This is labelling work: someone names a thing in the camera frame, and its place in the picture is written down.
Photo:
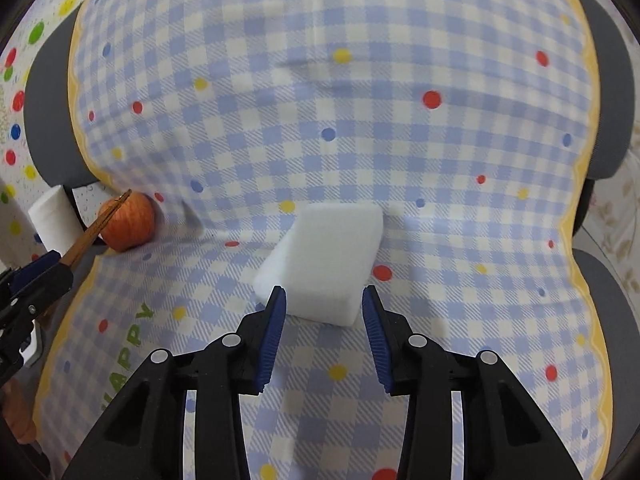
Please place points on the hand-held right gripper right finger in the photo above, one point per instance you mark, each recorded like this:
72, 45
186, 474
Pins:
375, 340

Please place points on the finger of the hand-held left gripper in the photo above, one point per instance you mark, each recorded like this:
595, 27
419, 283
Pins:
35, 266
47, 285

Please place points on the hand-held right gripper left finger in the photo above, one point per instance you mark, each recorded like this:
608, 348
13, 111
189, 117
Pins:
272, 340

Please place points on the brown wooden chopstick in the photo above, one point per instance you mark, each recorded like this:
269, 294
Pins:
95, 228

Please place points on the white sponge block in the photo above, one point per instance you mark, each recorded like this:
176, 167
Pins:
320, 255

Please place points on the person's left hand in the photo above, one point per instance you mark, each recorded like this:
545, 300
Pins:
17, 410

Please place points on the white foam block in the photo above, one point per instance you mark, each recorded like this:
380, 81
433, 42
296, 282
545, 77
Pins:
50, 220

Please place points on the red apple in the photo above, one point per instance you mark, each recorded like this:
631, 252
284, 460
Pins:
131, 225

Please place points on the white colourful polka dot sheet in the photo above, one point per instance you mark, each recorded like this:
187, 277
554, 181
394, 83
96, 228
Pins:
20, 160

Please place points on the grey office chair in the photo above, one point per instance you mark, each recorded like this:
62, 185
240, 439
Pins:
607, 100
50, 120

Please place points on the blue checked dotted tablecloth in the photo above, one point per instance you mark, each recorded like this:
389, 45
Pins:
350, 110

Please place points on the floral pink sheet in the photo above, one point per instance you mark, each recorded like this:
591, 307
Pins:
616, 230

